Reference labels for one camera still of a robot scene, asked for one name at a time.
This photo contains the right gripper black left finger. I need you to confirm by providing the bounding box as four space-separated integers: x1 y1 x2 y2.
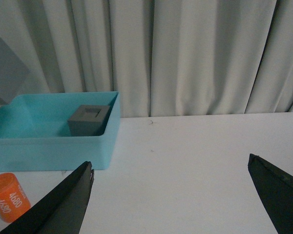
0 161 94 234

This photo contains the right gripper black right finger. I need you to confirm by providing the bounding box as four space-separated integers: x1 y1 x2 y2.
248 154 293 234

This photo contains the orange cylinder marked 4680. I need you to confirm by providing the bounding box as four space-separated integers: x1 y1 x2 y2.
0 173 31 223

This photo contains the gray cube with rectangular slot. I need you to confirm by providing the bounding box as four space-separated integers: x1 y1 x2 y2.
67 105 111 137

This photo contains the gray cube with round hole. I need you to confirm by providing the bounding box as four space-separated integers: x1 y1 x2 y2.
0 38 29 105

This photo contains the light blue plastic box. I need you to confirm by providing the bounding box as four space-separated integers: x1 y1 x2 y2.
0 92 121 172

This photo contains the white pleated curtain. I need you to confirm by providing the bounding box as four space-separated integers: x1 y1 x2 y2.
0 0 293 117

